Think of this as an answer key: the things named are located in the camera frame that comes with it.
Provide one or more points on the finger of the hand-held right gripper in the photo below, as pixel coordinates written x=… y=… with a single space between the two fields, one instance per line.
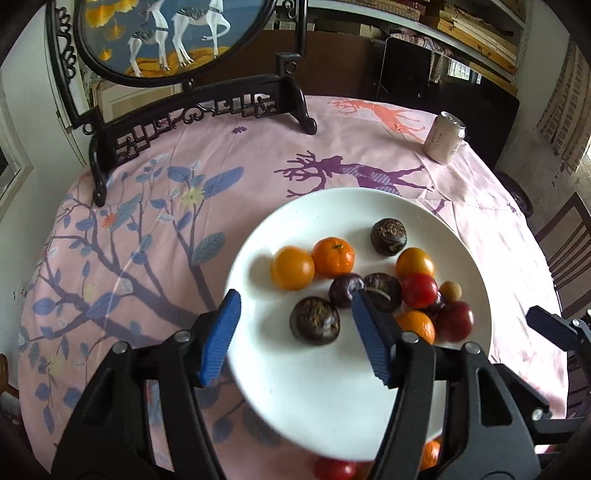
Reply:
x=549 y=323
x=526 y=401

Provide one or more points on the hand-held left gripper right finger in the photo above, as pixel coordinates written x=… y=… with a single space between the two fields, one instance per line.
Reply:
x=374 y=337

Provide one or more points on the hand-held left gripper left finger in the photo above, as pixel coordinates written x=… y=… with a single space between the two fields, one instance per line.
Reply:
x=221 y=337

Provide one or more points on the dark water chestnut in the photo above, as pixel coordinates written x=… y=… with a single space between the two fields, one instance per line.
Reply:
x=385 y=288
x=315 y=320
x=389 y=236

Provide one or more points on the dark purple plum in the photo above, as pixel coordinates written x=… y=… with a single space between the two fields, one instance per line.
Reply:
x=344 y=290

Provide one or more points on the red cherry tomato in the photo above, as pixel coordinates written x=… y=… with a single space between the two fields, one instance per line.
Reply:
x=334 y=468
x=419 y=290

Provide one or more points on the white oval plate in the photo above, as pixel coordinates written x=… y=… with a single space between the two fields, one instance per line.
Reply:
x=277 y=378

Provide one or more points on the red plum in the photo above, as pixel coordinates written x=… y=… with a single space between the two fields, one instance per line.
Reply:
x=455 y=321

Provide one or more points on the brown longan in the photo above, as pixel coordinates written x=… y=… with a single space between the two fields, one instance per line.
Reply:
x=450 y=291

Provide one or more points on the mandarin orange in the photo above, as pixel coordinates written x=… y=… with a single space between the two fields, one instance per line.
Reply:
x=333 y=257
x=429 y=454

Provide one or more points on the dark wooden slatted chair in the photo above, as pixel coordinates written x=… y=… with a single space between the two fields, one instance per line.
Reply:
x=570 y=258

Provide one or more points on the pink printed tablecloth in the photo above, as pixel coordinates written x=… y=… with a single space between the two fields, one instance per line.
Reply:
x=152 y=258

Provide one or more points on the black wheel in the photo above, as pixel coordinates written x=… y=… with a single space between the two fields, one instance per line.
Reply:
x=517 y=194

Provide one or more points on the white drink can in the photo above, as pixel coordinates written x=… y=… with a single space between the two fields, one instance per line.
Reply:
x=444 y=138

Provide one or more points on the woven window blind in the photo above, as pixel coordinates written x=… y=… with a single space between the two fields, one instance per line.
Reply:
x=568 y=106

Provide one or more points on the carved brown wooden chair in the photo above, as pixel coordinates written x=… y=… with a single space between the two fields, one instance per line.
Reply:
x=4 y=374

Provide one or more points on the beige framed panel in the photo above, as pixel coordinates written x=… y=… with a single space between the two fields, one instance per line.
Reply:
x=129 y=99

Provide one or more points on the black cabinet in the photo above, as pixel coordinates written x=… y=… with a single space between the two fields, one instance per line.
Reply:
x=415 y=83

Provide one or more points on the white framed window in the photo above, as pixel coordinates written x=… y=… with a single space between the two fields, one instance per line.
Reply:
x=11 y=161

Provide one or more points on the white shelf unit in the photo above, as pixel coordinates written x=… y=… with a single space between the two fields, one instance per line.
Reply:
x=503 y=41

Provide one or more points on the stack of wooden boards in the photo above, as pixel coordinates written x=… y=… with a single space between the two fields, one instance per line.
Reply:
x=480 y=37

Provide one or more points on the pink floral cloth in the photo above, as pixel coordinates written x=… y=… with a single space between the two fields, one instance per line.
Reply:
x=415 y=39

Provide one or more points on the round deer screen on stand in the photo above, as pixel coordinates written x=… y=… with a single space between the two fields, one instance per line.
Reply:
x=175 y=32

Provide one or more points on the wall socket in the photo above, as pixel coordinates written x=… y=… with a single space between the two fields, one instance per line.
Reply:
x=21 y=290

